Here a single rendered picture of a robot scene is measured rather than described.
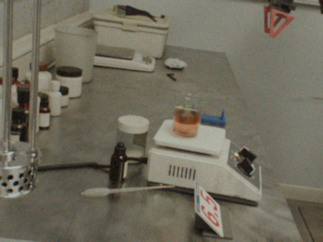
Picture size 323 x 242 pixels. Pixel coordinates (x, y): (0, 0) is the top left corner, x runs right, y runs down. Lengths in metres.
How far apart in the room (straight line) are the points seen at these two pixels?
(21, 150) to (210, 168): 0.37
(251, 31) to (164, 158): 1.57
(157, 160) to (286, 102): 1.66
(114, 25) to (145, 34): 0.13
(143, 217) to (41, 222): 0.15
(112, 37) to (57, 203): 1.23
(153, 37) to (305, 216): 0.90
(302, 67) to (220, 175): 1.63
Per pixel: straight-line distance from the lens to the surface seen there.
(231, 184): 0.79
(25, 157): 0.48
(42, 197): 0.77
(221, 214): 0.76
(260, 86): 2.35
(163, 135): 0.81
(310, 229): 1.61
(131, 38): 1.90
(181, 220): 0.73
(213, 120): 1.18
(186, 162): 0.78
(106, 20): 1.89
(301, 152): 2.51
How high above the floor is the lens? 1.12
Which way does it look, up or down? 16 degrees down
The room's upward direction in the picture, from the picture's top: 8 degrees clockwise
